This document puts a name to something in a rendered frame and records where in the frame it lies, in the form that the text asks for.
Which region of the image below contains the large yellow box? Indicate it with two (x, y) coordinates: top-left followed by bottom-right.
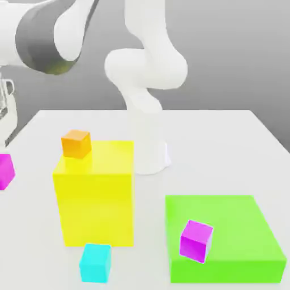
(52, 140), (135, 248)

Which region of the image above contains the small magenta cube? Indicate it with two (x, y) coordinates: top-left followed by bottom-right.
(0, 153), (16, 191)
(179, 219), (214, 264)

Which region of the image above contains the small orange cube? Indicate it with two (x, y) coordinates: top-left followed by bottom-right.
(61, 129), (92, 159)

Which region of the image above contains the large green box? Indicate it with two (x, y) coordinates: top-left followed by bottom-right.
(165, 194), (288, 284)

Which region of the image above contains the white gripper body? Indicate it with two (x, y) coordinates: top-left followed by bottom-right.
(0, 99), (18, 148)

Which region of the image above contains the small cyan cube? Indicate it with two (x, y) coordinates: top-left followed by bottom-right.
(79, 243), (112, 284)

